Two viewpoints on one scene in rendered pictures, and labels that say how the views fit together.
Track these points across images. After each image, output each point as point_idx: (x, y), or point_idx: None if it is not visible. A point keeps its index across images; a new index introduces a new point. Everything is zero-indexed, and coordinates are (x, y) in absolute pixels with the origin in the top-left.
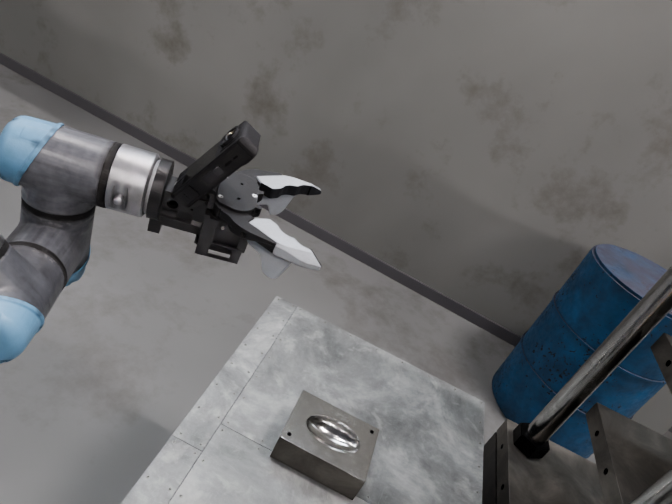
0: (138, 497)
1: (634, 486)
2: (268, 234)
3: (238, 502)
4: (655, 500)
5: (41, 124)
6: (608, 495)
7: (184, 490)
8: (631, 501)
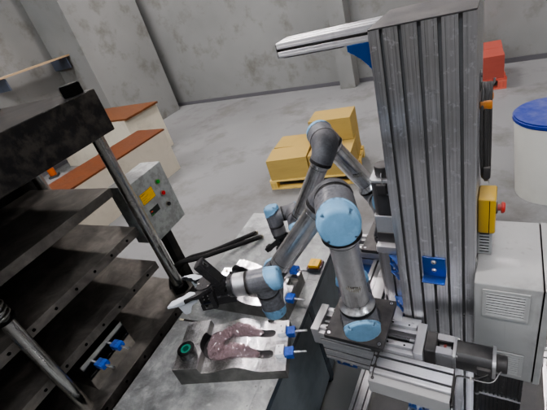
0: (264, 400)
1: (19, 403)
2: (196, 275)
3: (220, 409)
4: (46, 355)
5: (267, 268)
6: (35, 403)
7: (245, 408)
8: (48, 369)
